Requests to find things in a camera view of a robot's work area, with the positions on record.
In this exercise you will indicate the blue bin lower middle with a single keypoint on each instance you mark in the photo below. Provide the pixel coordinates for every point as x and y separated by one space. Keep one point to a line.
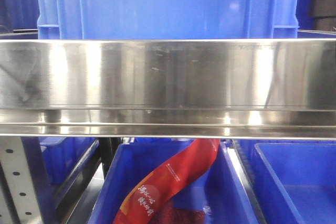
216 197

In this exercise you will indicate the blue bin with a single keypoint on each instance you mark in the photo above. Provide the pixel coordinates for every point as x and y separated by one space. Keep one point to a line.
216 197
61 154
293 181

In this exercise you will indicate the blue bin lower left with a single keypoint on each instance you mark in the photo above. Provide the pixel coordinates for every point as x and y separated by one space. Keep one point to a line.
61 154

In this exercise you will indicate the blue bin lower right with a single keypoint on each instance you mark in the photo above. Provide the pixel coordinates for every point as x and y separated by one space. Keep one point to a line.
293 181

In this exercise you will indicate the red printed bag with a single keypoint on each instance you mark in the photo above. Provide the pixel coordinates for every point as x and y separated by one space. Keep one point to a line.
168 179

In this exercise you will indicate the blue crate on shelf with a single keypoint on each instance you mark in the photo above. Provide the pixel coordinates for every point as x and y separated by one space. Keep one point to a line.
167 19

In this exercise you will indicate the perforated grey rack upright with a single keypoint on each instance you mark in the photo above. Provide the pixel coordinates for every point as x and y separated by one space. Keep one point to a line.
15 166

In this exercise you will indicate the stainless steel shelf rail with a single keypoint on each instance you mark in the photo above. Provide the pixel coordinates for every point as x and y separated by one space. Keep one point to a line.
236 88

